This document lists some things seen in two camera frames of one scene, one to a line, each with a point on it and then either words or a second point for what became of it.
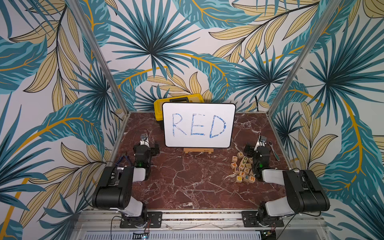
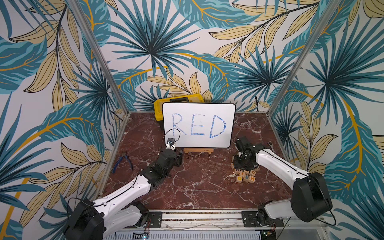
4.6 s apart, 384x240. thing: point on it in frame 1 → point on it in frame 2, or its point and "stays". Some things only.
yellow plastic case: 191,98 stays
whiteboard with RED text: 201,125 stays
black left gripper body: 152,152 → 177,160
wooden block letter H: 252,179 stays
